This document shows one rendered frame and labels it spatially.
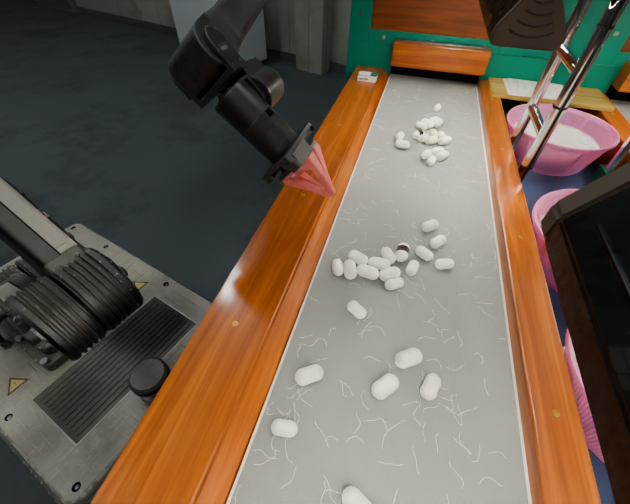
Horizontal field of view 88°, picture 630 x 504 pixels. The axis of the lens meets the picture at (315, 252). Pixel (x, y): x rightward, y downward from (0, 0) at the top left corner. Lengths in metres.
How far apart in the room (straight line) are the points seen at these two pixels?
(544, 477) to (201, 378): 0.38
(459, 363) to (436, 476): 0.14
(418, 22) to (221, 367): 1.18
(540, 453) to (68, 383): 0.82
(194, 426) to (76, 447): 0.42
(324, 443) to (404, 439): 0.09
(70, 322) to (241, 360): 0.25
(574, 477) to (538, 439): 0.04
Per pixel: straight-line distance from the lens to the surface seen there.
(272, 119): 0.48
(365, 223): 0.63
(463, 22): 1.33
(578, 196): 0.20
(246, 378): 0.43
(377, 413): 0.44
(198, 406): 0.43
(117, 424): 0.79
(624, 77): 1.41
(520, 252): 0.64
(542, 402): 0.49
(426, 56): 1.27
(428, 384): 0.45
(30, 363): 0.96
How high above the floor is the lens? 1.16
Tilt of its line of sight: 47 degrees down
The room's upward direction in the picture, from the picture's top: 1 degrees clockwise
